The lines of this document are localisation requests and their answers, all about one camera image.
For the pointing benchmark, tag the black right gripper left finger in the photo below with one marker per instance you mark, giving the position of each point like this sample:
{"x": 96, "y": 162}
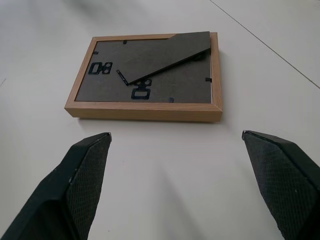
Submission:
{"x": 72, "y": 190}

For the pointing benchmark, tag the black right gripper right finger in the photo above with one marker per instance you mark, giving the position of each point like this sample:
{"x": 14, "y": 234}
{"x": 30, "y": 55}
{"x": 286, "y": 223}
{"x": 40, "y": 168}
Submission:
{"x": 282, "y": 185}

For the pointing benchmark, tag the wooden picture frame face-down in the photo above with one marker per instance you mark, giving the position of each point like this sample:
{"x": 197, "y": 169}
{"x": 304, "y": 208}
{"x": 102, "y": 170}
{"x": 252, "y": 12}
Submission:
{"x": 105, "y": 87}

